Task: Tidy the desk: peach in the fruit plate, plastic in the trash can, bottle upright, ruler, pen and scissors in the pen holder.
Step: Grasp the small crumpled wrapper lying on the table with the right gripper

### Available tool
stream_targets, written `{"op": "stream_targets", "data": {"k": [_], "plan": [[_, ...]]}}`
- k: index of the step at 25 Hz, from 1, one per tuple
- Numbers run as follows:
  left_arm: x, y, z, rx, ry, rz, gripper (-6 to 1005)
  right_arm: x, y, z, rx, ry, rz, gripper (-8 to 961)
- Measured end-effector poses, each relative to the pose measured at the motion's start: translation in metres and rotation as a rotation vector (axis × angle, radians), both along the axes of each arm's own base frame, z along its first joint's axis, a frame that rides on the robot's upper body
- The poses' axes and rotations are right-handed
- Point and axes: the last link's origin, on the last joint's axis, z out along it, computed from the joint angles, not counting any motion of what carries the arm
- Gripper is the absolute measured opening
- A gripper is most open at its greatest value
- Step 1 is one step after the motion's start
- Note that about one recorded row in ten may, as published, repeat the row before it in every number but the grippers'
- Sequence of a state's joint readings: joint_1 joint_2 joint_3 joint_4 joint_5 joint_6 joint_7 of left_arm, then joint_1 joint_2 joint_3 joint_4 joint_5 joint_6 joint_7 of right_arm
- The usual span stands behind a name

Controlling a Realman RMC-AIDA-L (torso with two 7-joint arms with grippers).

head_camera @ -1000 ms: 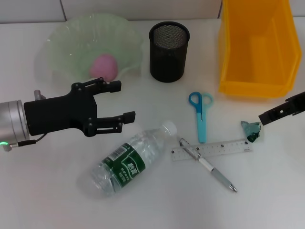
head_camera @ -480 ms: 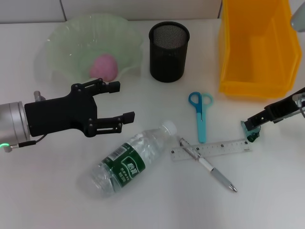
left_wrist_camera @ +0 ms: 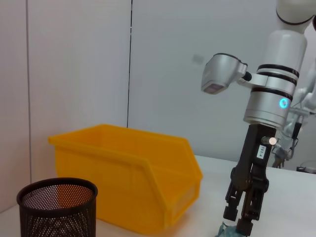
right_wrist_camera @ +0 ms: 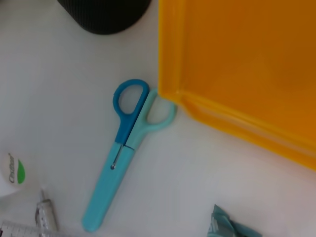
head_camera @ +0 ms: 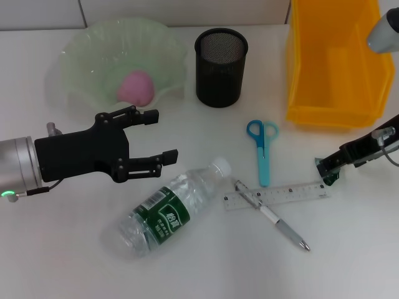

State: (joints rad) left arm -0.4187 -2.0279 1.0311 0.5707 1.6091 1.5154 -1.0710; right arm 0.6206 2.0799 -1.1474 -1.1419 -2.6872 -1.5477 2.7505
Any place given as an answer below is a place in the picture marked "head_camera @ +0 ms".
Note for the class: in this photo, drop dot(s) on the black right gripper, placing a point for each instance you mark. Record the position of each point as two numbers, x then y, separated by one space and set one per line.
368 146

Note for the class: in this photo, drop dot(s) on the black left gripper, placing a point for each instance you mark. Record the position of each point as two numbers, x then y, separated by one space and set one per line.
78 152

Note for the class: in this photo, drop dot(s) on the pink peach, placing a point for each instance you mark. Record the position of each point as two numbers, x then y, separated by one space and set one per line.
135 88

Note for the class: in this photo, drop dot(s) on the green label water bottle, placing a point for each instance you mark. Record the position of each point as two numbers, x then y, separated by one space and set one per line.
165 218

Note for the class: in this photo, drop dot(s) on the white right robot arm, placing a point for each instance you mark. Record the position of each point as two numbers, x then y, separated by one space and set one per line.
386 31

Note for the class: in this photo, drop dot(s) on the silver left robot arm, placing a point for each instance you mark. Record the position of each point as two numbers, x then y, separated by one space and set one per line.
15 162

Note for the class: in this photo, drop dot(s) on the clear plastic ruler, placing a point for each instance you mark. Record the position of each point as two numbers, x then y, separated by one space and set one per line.
296 193

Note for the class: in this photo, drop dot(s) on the white grey ballpoint pen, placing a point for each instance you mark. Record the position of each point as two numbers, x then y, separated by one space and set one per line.
274 218

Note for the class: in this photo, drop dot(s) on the black mesh pen holder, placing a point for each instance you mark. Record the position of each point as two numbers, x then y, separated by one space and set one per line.
218 84

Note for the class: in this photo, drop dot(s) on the translucent green fruit plate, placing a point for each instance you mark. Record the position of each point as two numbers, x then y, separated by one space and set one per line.
93 56

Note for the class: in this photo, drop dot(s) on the yellow plastic storage bin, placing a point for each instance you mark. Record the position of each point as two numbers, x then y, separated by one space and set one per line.
311 78

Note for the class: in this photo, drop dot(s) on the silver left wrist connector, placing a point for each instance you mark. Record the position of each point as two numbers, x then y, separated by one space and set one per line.
53 128

